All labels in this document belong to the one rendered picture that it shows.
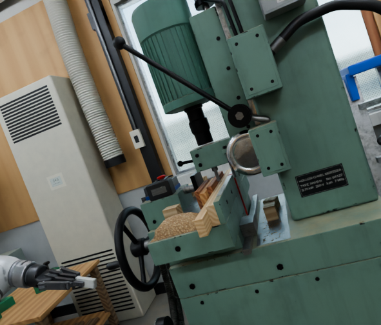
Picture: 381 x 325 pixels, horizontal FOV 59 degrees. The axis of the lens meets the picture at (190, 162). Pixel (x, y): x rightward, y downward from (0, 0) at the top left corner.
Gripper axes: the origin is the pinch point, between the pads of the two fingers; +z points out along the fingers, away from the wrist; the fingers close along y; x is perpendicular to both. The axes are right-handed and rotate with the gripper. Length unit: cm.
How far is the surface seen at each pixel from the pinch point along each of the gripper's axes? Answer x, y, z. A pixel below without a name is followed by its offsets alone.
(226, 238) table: -27, -17, 48
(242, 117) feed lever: -54, -5, 50
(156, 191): -30.7, 5.8, 23.1
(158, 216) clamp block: -22.5, 5.9, 23.5
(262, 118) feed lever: -54, -4, 55
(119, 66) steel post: -83, 133, -47
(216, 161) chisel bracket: -40, 8, 41
